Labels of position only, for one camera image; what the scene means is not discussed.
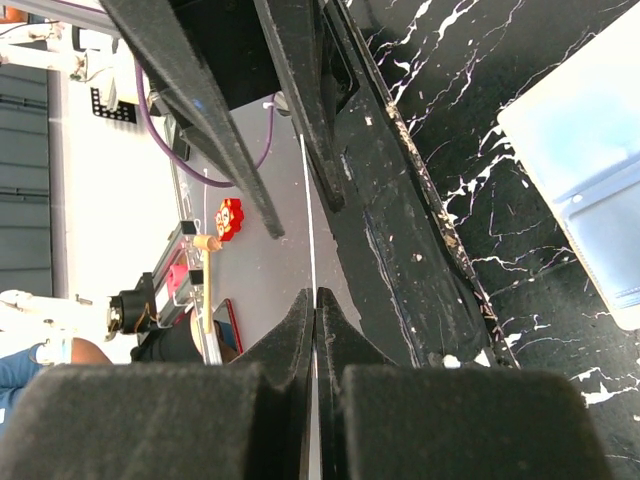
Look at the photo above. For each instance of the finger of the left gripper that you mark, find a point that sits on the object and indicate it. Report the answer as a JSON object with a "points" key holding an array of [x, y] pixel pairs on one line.
{"points": [[156, 34], [294, 34]]}

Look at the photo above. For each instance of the beige leather card holder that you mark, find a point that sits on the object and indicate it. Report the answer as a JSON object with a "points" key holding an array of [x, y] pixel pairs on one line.
{"points": [[606, 65]]}

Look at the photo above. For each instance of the blue plastic card sleeves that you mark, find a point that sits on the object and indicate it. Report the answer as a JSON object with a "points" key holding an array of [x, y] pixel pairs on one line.
{"points": [[585, 153]]}

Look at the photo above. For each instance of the wooden toy hammer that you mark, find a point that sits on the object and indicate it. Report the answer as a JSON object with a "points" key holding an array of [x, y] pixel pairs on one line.
{"points": [[207, 245]]}

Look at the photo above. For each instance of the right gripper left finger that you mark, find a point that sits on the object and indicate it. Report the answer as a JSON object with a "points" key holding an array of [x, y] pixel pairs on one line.
{"points": [[246, 420]]}

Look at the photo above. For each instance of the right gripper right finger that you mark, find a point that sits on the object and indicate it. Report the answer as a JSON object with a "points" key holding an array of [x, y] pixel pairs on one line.
{"points": [[379, 420]]}

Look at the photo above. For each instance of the red toy figure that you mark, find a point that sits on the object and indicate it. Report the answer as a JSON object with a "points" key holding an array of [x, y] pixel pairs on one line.
{"points": [[229, 219]]}

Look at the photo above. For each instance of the white diamond card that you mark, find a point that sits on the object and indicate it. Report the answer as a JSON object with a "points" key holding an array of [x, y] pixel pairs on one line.
{"points": [[315, 470]]}

